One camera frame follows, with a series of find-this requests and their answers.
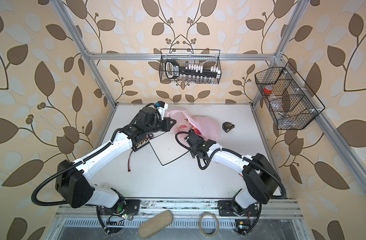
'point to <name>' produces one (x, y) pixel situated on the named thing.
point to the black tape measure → (227, 126)
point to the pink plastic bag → (205, 127)
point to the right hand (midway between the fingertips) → (198, 148)
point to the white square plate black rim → (167, 148)
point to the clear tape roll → (215, 217)
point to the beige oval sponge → (156, 224)
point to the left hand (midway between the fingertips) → (177, 120)
